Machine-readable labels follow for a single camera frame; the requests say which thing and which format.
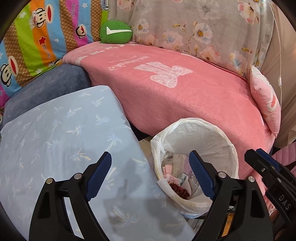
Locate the grey floral quilt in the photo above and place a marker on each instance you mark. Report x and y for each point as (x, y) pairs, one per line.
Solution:
(234, 35)

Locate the pink quilted garment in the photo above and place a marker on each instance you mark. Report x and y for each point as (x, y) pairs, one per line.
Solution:
(287, 157)

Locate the white lined trash bin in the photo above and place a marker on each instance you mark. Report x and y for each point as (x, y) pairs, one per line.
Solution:
(212, 145)

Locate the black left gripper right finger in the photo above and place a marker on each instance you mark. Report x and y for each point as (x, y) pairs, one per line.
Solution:
(238, 210)

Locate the pink striped cloth piece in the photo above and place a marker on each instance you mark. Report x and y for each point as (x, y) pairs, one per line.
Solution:
(167, 172)

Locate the green plush toy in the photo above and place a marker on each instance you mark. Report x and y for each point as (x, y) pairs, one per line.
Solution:
(115, 32)

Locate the pink blanket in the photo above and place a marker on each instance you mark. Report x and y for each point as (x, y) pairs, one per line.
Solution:
(157, 87)

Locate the colourful monkey-print pillow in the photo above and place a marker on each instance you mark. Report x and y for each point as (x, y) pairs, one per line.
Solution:
(42, 33)

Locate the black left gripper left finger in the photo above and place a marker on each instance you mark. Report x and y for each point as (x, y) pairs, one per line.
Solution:
(50, 220)

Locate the blue-grey plush cushion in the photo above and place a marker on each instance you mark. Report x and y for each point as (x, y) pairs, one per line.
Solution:
(59, 81)

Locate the dark red velvet scrunchie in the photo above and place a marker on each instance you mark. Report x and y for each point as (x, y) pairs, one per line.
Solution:
(181, 192)

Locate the small pink printed pillow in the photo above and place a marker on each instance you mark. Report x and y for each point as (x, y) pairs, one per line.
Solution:
(266, 99)

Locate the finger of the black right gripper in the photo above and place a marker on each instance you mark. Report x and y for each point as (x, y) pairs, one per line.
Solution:
(279, 181)

